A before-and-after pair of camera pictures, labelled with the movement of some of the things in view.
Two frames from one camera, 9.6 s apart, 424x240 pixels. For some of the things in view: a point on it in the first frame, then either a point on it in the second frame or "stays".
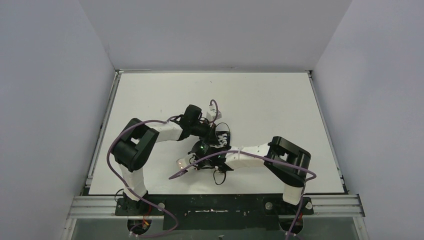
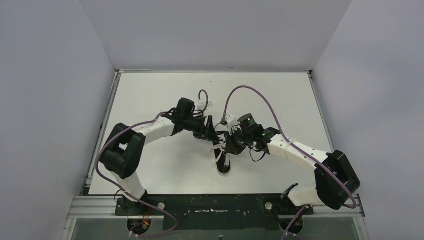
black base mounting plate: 216,212 stays
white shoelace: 222,141 stays
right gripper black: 199,166 to 231,147
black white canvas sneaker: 222,133 stays
